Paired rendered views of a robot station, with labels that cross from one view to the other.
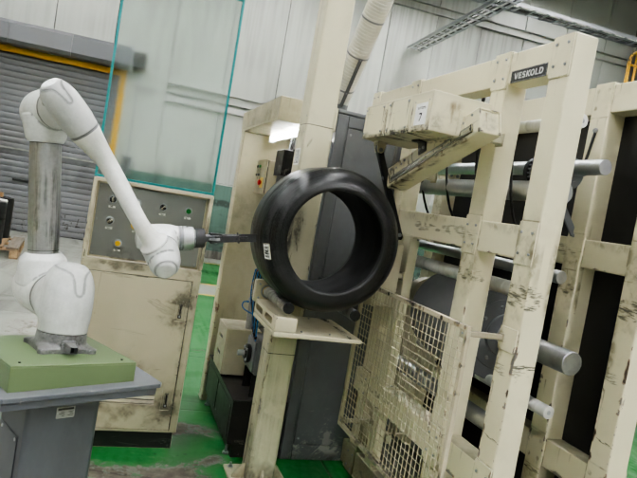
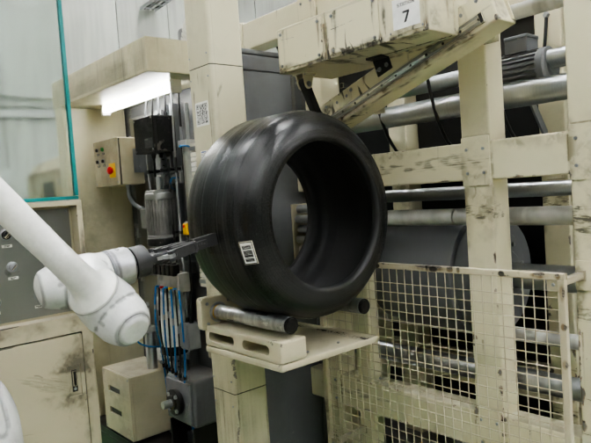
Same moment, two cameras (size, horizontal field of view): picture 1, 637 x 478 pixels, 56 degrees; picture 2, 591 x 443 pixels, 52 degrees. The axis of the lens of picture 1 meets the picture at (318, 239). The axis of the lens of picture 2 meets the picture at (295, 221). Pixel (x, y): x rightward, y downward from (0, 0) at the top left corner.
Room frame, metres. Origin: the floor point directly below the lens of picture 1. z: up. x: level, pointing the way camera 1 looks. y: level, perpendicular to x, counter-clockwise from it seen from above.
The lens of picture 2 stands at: (0.82, 0.61, 1.25)
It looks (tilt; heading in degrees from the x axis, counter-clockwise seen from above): 3 degrees down; 338
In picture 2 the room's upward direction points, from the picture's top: 4 degrees counter-clockwise
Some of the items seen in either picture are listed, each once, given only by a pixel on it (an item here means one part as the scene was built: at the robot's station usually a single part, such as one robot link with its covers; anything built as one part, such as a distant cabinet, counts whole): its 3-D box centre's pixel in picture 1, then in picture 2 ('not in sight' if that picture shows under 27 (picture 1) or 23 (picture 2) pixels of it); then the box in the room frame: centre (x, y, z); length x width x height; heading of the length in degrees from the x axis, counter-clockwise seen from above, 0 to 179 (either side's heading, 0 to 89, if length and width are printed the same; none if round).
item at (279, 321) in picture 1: (274, 314); (252, 340); (2.44, 0.13, 0.83); 0.36 x 0.09 x 0.06; 19
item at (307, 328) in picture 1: (304, 326); (291, 343); (2.48, -0.01, 0.80); 0.37 x 0.36 x 0.02; 109
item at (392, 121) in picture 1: (419, 123); (370, 34); (2.46, -0.33, 1.71); 0.61 x 0.25 x 0.15; 19
